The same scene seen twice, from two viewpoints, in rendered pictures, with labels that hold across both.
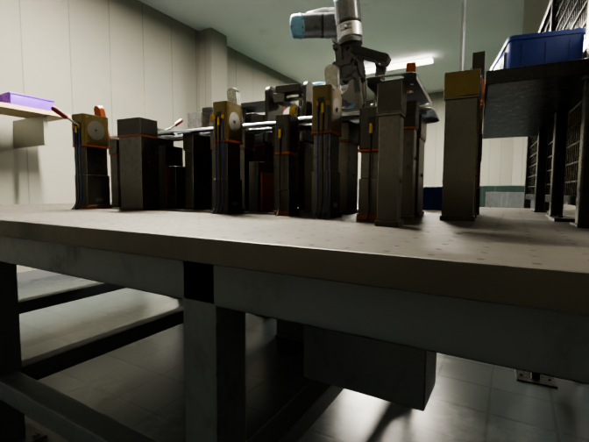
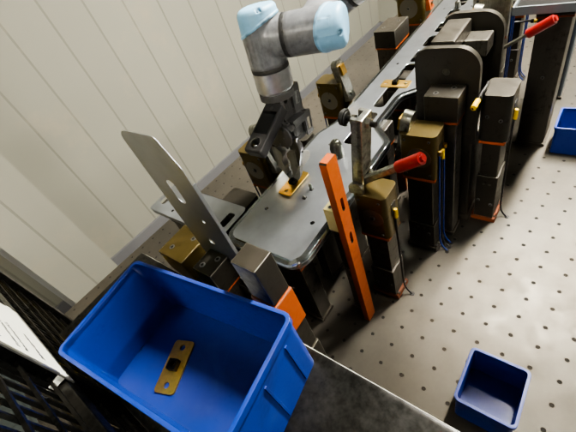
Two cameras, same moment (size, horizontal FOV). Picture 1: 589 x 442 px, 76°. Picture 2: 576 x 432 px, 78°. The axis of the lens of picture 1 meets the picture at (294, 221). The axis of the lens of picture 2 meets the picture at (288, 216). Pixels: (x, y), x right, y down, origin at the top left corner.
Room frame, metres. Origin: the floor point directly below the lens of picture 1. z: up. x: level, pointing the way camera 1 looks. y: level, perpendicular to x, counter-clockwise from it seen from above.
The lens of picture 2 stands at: (1.39, -0.83, 1.53)
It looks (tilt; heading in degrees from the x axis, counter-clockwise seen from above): 42 degrees down; 116
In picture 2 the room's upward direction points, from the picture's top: 23 degrees counter-clockwise
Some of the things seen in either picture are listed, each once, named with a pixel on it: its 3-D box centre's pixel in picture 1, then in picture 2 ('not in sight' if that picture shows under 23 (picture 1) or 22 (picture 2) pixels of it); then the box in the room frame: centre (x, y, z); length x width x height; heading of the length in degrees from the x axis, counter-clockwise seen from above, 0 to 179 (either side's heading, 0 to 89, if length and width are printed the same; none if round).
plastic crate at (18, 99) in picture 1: (26, 103); not in sight; (2.89, 2.03, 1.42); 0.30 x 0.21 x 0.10; 150
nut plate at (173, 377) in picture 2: not in sight; (173, 364); (1.02, -0.65, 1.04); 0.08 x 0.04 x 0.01; 86
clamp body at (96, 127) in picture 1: (88, 162); (411, 36); (1.48, 0.81, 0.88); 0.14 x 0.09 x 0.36; 154
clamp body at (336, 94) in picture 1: (324, 154); (272, 194); (1.02, -0.08, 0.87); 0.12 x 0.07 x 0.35; 154
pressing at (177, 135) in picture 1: (237, 130); (396, 81); (1.40, 0.21, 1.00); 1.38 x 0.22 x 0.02; 64
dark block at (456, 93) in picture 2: not in sight; (444, 169); (1.49, -0.11, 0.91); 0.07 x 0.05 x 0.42; 154
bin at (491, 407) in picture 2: (435, 198); (489, 393); (1.51, -0.57, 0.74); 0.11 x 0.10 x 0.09; 64
